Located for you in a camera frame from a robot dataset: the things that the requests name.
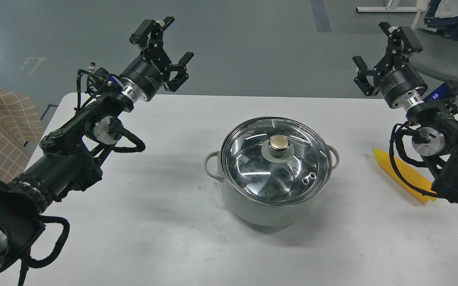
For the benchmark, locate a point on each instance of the beige checkered cloth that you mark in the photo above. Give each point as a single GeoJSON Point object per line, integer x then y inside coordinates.
{"type": "Point", "coordinates": [19, 123]}

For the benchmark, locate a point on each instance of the glass pot lid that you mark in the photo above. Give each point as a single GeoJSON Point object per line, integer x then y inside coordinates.
{"type": "Point", "coordinates": [276, 161]}

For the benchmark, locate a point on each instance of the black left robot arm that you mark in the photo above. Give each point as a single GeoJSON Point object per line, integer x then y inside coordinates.
{"type": "Point", "coordinates": [73, 154]}

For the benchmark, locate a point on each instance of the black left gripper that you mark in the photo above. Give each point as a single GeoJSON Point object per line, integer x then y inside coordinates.
{"type": "Point", "coordinates": [152, 69]}

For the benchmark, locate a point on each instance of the grey steel cooking pot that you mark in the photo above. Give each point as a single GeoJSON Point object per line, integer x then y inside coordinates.
{"type": "Point", "coordinates": [255, 213]}

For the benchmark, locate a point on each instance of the blue denim jacket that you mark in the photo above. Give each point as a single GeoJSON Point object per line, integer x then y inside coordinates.
{"type": "Point", "coordinates": [442, 15]}

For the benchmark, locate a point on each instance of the white metal frame base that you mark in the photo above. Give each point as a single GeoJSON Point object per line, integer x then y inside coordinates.
{"type": "Point", "coordinates": [393, 6]}

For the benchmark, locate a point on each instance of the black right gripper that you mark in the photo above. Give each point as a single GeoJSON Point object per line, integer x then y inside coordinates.
{"type": "Point", "coordinates": [393, 76]}

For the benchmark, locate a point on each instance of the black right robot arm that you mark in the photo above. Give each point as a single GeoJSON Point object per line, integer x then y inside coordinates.
{"type": "Point", "coordinates": [419, 73]}

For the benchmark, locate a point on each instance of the grey office chair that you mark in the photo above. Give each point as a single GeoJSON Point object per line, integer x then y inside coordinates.
{"type": "Point", "coordinates": [439, 57]}

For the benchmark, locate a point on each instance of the yellow corn cob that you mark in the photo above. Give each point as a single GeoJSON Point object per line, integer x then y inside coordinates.
{"type": "Point", "coordinates": [408, 173]}

